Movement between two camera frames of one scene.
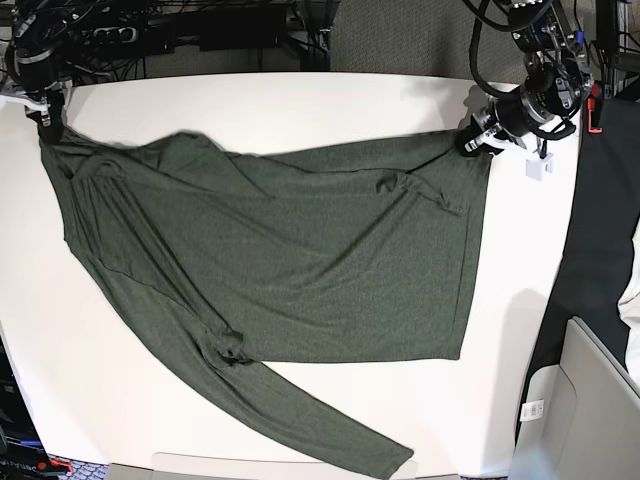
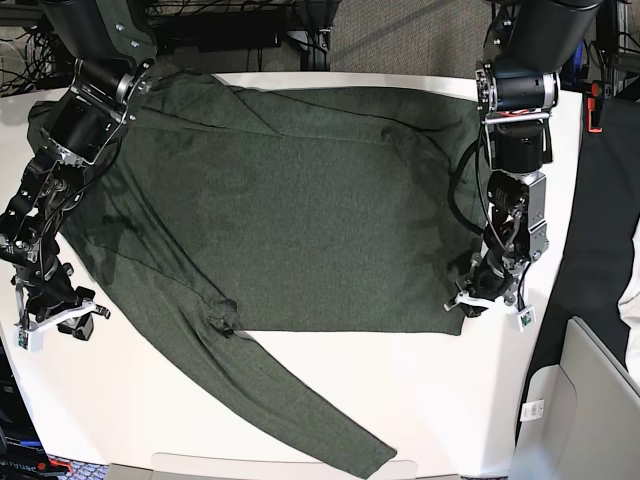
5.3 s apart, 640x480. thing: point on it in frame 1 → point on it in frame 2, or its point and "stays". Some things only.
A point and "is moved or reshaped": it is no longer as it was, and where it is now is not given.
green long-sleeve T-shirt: (349, 254) is moved or reshaped
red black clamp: (592, 110) stays
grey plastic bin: (591, 424) stays
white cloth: (629, 302) stays
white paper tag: (532, 410) stays
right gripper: (493, 134) → (489, 278)
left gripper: (53, 133) → (51, 291)
